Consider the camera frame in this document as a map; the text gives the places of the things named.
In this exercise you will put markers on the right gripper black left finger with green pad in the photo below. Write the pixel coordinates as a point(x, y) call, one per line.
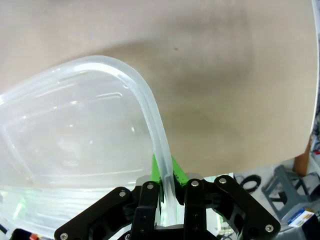
point(147, 207)

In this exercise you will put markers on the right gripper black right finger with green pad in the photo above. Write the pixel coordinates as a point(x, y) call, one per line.
point(197, 207)

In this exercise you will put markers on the clear plastic food container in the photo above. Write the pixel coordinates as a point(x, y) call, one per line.
point(75, 130)

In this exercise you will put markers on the grey step stool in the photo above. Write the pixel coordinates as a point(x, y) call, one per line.
point(287, 190)

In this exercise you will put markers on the blue and white box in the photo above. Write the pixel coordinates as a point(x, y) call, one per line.
point(301, 217)

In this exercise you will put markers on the black and red device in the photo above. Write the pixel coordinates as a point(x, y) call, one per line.
point(25, 235)

